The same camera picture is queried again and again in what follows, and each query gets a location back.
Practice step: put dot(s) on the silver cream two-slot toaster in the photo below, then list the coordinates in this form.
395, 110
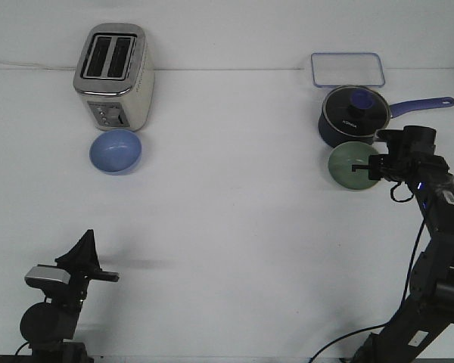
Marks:
115, 76

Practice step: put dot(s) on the blue bowl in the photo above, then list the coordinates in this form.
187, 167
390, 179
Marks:
116, 152

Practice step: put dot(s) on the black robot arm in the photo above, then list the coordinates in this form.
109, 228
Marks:
429, 308
48, 326

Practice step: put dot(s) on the glass pot lid blue knob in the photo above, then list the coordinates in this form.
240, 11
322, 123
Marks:
356, 110

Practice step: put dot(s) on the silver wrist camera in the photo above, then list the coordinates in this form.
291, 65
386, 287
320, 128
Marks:
46, 275

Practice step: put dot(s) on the blue saucepan with handle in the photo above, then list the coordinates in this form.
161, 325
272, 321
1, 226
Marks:
335, 138

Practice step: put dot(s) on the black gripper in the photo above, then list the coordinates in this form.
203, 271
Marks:
83, 265
406, 147

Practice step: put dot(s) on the green bowl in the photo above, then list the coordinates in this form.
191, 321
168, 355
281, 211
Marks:
340, 164

